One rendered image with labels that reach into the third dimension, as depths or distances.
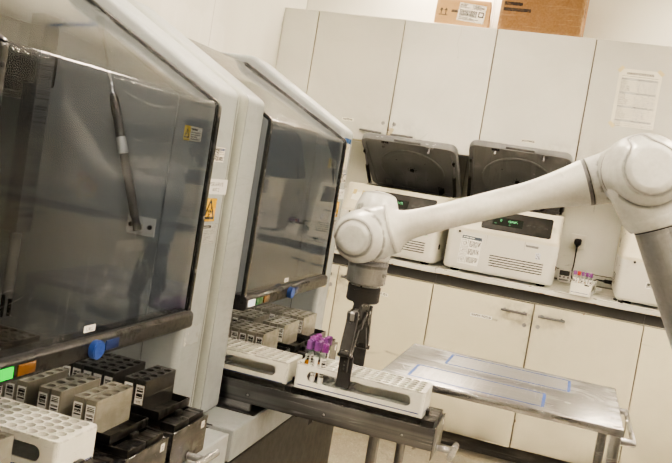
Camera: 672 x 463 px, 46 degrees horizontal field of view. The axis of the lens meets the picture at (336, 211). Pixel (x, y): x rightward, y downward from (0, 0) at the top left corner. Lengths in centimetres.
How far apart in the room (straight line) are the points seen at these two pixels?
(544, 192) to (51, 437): 106
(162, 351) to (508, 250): 267
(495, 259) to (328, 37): 160
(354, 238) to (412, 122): 291
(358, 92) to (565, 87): 113
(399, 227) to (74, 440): 72
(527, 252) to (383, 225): 250
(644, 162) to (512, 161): 279
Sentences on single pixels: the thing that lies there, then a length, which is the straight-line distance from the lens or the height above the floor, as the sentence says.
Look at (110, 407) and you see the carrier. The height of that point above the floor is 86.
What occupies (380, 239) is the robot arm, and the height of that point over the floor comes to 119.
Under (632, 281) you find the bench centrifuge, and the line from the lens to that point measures 403.
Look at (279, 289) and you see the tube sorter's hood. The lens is 198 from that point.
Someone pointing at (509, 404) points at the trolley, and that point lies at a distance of 201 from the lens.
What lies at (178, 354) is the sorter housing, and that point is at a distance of 161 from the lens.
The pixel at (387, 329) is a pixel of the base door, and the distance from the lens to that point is 416.
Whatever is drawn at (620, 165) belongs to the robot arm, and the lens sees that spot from 150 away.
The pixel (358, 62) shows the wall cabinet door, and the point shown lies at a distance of 452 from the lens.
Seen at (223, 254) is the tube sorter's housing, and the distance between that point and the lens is 169.
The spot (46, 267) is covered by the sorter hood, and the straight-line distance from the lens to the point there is 116.
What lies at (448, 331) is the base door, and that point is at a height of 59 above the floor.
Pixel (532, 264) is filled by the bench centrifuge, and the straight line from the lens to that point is 402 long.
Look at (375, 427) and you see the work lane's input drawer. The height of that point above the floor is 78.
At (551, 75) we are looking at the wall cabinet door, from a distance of 435.
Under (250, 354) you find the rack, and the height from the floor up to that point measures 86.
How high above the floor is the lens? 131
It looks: 3 degrees down
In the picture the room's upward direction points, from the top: 9 degrees clockwise
